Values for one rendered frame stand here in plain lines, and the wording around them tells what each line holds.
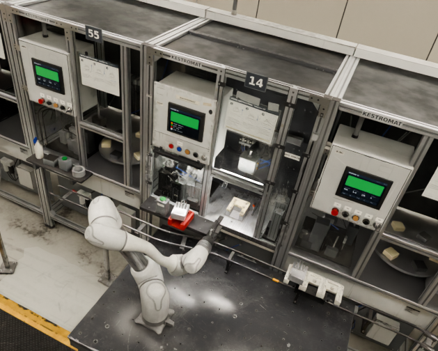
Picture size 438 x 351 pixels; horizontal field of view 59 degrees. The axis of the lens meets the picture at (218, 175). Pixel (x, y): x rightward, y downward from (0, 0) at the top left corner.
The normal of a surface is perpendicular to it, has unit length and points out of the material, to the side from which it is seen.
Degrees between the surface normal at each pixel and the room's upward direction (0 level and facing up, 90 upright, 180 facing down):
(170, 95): 90
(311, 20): 90
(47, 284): 0
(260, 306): 0
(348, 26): 90
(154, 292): 5
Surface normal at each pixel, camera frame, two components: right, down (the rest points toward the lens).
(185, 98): -0.40, 0.51
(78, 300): 0.12, -0.79
